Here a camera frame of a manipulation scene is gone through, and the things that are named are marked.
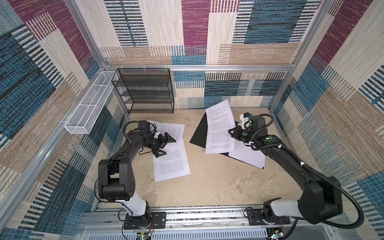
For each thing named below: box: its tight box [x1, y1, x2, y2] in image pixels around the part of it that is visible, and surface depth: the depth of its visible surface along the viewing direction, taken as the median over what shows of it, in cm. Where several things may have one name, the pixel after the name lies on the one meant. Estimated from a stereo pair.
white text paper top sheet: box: [153, 141, 191, 183], surface depth 94 cm
